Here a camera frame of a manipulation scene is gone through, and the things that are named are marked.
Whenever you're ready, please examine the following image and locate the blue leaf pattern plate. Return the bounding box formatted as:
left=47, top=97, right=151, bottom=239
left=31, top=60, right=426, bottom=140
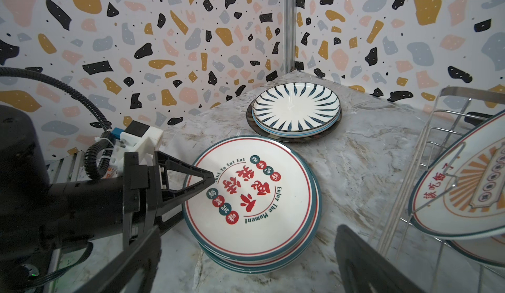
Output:
left=252, top=82, right=341, bottom=138

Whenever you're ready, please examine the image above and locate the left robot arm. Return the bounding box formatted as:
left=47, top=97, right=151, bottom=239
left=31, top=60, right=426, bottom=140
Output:
left=1, top=106, right=214, bottom=292

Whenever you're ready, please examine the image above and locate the dark striped rim plate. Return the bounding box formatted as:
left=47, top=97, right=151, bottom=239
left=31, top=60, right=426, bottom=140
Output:
left=246, top=102, right=343, bottom=144

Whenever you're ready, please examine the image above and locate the orange sunburst plate front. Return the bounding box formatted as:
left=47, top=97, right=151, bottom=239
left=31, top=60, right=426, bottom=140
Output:
left=408, top=112, right=504, bottom=240

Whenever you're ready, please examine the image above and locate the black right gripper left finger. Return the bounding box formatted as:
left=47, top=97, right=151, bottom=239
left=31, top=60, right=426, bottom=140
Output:
left=77, top=227, right=162, bottom=293

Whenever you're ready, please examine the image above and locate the white watermelon pattern plate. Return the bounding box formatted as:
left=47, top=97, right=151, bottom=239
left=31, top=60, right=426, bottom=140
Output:
left=182, top=136, right=318, bottom=263

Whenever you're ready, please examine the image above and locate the black corrugated cable hose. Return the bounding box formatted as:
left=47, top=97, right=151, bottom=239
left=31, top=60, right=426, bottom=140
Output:
left=0, top=66, right=116, bottom=181

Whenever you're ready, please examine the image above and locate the steel wire dish rack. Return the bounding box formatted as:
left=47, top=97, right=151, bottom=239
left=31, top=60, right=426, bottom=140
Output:
left=371, top=85, right=504, bottom=292

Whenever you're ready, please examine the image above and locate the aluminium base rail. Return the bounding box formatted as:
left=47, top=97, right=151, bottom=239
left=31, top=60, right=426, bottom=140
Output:
left=47, top=151, right=84, bottom=273

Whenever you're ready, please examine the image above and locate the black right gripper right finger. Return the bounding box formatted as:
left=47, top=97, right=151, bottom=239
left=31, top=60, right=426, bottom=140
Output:
left=335, top=225, right=422, bottom=292

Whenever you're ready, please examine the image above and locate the orange sunburst plate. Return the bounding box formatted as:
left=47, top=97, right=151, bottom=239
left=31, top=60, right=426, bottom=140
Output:
left=447, top=234, right=505, bottom=268
left=199, top=155, right=322, bottom=274
left=408, top=112, right=504, bottom=240

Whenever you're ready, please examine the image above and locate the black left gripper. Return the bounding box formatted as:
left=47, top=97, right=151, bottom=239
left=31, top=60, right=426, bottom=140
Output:
left=122, top=151, right=215, bottom=249

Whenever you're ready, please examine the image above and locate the aluminium corner post left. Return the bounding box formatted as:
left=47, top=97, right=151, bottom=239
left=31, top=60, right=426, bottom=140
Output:
left=283, top=0, right=296, bottom=74

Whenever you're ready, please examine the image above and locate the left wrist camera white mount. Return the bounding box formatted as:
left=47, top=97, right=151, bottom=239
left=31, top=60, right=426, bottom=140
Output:
left=94, top=121, right=163, bottom=178

